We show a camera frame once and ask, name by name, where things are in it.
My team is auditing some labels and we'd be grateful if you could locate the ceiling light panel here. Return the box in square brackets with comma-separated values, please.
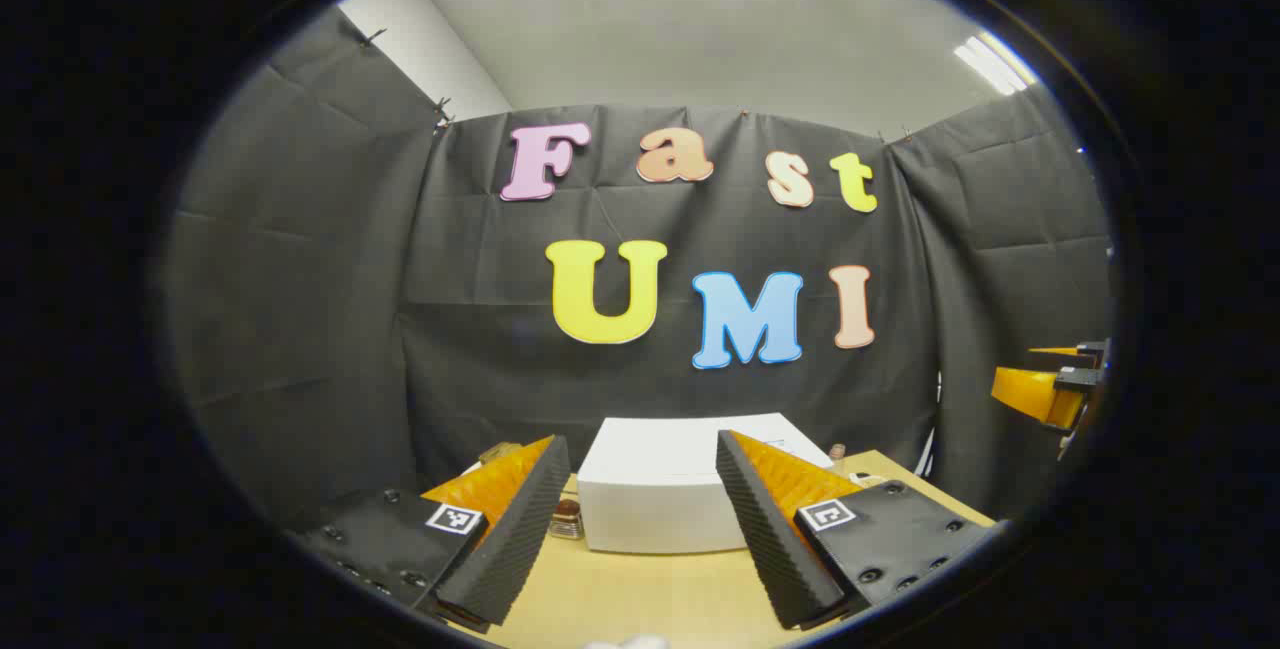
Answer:
[953, 31, 1041, 96]

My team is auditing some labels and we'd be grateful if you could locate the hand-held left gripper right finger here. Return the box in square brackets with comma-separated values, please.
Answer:
[715, 429, 999, 630]

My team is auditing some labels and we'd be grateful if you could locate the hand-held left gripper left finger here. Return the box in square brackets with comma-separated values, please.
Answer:
[290, 434, 572, 630]

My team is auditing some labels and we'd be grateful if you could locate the white microwave oven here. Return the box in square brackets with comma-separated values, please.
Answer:
[576, 413, 836, 555]

